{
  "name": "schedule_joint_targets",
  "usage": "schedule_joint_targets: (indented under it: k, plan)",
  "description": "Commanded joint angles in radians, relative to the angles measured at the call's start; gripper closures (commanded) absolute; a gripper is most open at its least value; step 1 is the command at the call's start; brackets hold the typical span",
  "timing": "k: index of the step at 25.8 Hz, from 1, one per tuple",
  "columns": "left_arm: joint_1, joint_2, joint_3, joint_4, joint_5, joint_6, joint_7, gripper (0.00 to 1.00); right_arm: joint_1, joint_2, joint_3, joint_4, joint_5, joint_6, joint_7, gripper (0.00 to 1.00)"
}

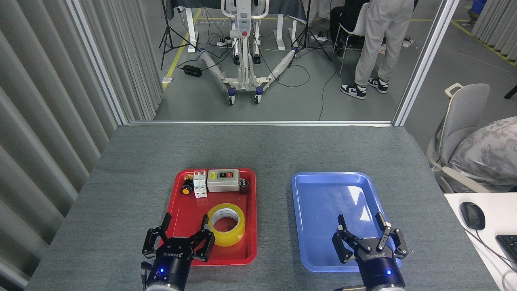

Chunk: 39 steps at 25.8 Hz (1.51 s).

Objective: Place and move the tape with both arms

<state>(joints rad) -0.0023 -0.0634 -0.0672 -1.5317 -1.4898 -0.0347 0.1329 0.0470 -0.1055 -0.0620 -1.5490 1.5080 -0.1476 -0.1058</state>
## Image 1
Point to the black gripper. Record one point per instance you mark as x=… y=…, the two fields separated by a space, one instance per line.
x=377 y=266
x=171 y=262

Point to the yellow tape roll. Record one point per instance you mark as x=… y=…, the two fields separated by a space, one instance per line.
x=226 y=240

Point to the red plastic tray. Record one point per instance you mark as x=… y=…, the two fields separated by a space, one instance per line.
x=190 y=210

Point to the yellow push button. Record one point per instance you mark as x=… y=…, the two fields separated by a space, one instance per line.
x=186 y=190

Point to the blue plastic tray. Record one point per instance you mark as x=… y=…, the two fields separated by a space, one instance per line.
x=323 y=210

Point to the white circuit breaker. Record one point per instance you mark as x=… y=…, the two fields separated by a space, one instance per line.
x=200 y=188

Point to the black computer mouse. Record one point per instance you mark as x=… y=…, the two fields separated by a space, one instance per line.
x=472 y=216

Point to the white desk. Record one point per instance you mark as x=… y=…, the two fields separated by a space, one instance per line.
x=497 y=210

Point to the black keyboard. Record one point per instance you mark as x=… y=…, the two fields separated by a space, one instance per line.
x=509 y=246

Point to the person in grey patterned top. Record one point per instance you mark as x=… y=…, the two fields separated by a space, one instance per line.
x=488 y=153

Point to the grey office chair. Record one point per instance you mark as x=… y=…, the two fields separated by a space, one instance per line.
x=464 y=113

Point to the white floor plate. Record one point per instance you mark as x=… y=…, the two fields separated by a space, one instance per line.
x=168 y=79

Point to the black power adapter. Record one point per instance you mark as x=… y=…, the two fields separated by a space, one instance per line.
x=192 y=70

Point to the grey pleated curtain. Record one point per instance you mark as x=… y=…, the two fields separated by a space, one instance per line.
x=499 y=24
x=48 y=121

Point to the white power strip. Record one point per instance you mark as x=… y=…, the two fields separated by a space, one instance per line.
x=407 y=41
x=222 y=42

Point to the black chair base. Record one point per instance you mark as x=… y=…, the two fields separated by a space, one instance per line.
x=512 y=92

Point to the white wheeled stand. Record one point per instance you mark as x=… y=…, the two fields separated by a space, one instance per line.
x=242 y=40

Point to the standing person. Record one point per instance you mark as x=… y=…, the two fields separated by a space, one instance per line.
x=379 y=32

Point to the white chair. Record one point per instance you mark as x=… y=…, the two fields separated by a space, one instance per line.
x=357 y=28

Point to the black tripod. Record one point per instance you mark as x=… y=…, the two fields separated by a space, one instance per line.
x=166 y=20
x=307 y=20

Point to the seated person in black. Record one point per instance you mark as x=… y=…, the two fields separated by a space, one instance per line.
x=343 y=16

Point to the blue bin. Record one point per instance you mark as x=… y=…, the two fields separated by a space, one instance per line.
x=478 y=5

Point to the grey switch box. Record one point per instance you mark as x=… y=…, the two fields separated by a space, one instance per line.
x=222 y=185

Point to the dark red knob switch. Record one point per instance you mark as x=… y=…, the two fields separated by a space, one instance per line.
x=244 y=188

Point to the silver rail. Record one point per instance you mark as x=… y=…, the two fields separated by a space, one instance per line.
x=258 y=122

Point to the silver post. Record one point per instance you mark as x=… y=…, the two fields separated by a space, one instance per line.
x=427 y=60

